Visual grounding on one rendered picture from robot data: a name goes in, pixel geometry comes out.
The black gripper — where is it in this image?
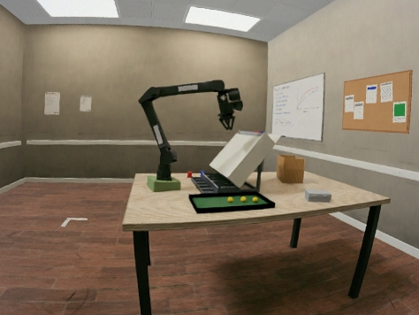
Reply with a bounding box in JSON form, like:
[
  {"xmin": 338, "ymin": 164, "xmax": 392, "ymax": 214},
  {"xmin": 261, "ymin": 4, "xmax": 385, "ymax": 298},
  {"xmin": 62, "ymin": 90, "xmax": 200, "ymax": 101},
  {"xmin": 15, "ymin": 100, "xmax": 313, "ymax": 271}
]
[{"xmin": 217, "ymin": 102, "xmax": 235, "ymax": 130}]

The brown cardboard box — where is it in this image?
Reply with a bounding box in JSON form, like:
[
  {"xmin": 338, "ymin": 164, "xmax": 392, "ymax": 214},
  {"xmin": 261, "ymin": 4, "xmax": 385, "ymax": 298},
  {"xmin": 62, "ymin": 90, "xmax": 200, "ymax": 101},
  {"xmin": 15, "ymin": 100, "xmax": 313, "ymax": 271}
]
[{"xmin": 276, "ymin": 155, "xmax": 305, "ymax": 184}]

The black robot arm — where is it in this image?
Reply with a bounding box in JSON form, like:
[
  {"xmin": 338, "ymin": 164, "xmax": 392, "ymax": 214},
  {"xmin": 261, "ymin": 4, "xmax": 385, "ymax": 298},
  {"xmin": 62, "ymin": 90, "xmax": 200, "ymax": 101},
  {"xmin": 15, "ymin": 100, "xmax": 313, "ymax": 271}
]
[{"xmin": 138, "ymin": 80, "xmax": 243, "ymax": 181}]

